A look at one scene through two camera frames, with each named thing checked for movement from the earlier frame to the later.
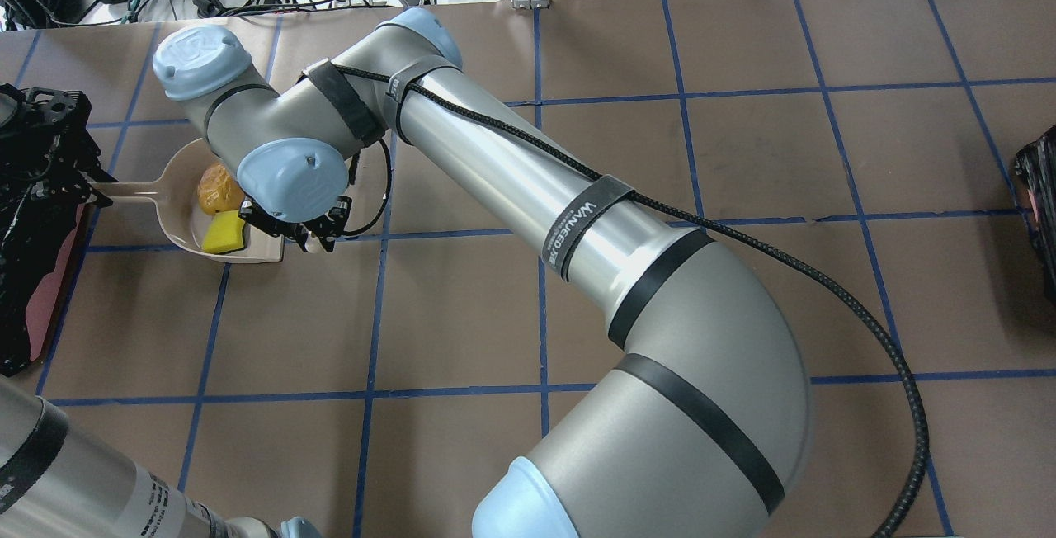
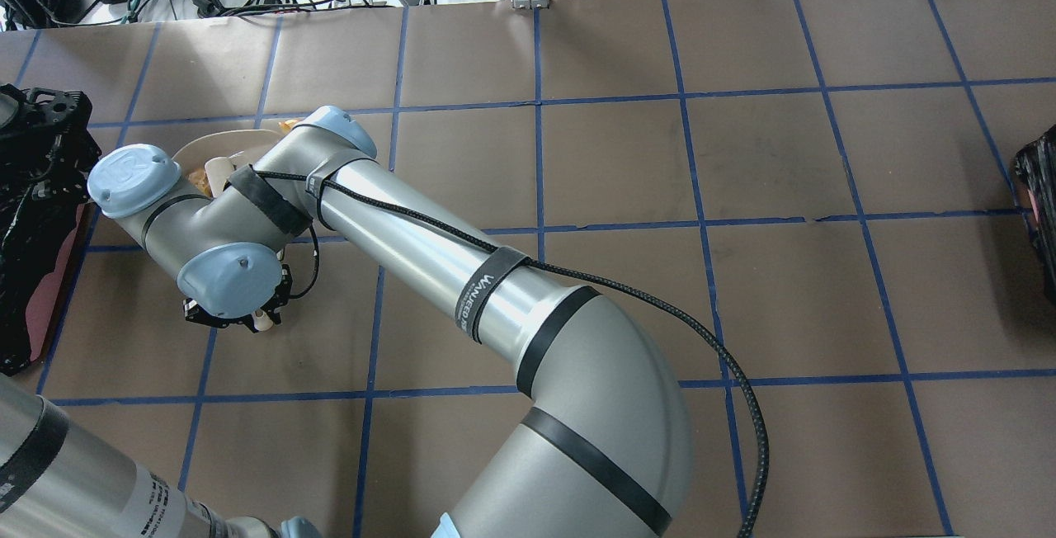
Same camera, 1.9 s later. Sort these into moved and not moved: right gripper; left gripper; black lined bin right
Moved: right gripper
Not moved: black lined bin right; left gripper
